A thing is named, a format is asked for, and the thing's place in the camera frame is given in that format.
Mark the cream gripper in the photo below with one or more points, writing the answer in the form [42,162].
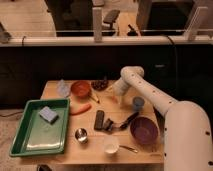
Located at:
[120,99]

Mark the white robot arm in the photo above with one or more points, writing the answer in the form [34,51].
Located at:
[188,144]

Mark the blue plastic cup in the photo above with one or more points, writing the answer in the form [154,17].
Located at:
[138,103]

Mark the white plastic cup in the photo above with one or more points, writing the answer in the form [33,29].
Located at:
[110,144]

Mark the small metal cup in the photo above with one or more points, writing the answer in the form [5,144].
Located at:
[81,135]

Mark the dark grapes bunch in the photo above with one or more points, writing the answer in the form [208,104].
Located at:
[99,85]

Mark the dark brown rectangular block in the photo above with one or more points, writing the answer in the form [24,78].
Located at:
[99,119]

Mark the small dark block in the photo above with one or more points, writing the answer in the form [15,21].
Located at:
[108,124]

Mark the black spatula utensil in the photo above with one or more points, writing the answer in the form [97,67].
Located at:
[124,125]

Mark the wooden stick utensil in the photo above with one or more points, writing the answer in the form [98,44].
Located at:
[94,97]

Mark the orange bowl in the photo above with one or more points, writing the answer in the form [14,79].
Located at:
[80,89]

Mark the purple bowl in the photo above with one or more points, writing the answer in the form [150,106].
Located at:
[144,130]

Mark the metal spoon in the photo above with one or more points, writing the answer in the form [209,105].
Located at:
[128,148]

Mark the clear plastic bag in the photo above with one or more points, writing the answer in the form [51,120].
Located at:
[63,89]

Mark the blue sponge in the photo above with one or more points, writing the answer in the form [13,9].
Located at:
[48,115]

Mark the black office chair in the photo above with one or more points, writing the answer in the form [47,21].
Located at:
[110,19]

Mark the green plastic tray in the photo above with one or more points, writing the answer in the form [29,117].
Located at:
[35,135]

